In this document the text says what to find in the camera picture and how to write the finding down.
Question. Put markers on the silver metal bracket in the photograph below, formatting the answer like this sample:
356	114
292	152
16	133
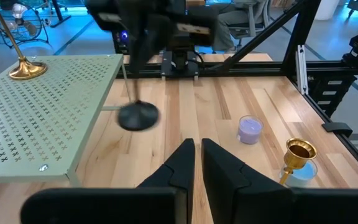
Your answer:
301	68

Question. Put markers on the white bin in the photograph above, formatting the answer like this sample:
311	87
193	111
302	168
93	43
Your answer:
326	9

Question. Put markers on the person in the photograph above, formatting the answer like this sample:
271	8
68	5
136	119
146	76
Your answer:
225	28

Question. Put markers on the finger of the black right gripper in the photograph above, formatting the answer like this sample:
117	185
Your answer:
155	37
134	40

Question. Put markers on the grey office chair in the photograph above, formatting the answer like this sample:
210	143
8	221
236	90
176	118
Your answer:
256	21

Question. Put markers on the purple candle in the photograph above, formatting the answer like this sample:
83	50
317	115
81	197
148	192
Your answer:
250	132

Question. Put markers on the gold candlestick holder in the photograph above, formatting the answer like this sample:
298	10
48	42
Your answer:
26	70
300	152

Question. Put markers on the black box with blue light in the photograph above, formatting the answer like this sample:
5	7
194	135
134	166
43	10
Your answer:
121	40

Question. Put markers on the black candlestick holder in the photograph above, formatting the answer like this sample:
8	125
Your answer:
138	115

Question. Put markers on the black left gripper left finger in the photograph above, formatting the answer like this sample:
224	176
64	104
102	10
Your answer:
135	205

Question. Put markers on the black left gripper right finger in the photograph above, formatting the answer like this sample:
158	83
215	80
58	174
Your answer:
259	205

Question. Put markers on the green perforated metal shelf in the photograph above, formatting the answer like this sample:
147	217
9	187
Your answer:
36	118

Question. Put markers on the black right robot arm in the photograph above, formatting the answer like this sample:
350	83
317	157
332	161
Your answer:
180	62

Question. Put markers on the black table clamp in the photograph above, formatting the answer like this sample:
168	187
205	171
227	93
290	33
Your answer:
337	128

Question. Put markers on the blue candle in glass jar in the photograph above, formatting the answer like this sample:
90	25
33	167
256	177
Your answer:
304	177

